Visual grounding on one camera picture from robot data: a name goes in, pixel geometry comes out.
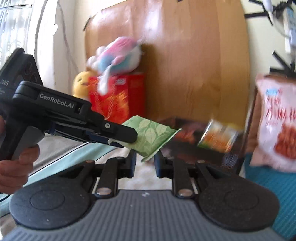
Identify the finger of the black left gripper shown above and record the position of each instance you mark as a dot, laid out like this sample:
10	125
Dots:
114	134

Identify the brown wooden headboard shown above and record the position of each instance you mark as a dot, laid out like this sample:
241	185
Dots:
196	56

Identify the dark green snack packet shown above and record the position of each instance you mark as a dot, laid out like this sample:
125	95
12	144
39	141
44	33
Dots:
219	136

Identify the white power strip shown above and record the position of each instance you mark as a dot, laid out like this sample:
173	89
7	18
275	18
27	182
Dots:
282	17

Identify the pink blue plush toy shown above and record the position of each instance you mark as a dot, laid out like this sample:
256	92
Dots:
121	56

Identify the light green snack packet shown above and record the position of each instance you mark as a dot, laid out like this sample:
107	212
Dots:
151	136

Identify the red gift bag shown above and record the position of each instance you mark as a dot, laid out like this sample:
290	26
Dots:
125	97

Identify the pink fried twist snack bag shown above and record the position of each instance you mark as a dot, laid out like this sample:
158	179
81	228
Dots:
275	137

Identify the yellow duck plush toy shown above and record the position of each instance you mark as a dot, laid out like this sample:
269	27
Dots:
81	83

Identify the black cardboard box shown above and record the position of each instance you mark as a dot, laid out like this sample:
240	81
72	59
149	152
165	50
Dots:
184	146

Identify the person's left hand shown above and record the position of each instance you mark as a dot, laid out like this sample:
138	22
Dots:
15	169

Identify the patterned beige green blanket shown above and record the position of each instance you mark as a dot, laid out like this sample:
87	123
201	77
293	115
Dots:
58	154

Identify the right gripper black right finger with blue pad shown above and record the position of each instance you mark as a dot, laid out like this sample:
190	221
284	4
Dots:
178	172

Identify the teal patterned bedsheet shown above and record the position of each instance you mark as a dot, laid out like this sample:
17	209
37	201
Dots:
283	186

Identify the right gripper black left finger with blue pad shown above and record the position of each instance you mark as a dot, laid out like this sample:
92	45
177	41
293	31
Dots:
111	171

